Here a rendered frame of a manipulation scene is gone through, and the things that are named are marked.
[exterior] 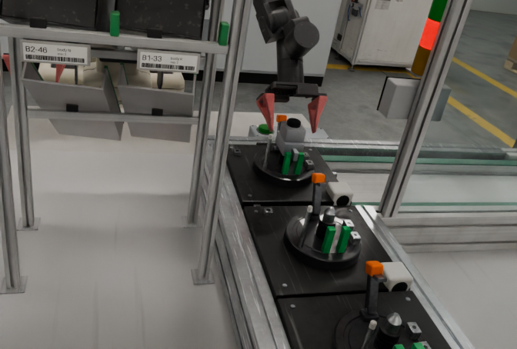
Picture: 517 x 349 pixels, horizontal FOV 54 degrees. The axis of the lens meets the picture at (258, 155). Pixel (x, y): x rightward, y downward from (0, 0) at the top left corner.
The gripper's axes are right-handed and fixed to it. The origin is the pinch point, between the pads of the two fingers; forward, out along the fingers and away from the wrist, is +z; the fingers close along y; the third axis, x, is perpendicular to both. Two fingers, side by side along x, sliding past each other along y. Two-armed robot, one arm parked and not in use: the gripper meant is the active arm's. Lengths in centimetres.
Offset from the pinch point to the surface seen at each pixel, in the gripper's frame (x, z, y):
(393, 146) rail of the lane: 19.4, -0.7, 36.1
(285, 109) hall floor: 264, -79, 94
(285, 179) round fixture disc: 0.8, 10.9, -1.8
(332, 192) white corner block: -2.3, 14.0, 7.4
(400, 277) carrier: -22.7, 30.4, 9.3
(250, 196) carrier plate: -0.9, 14.6, -10.1
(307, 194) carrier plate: -0.1, 14.1, 2.5
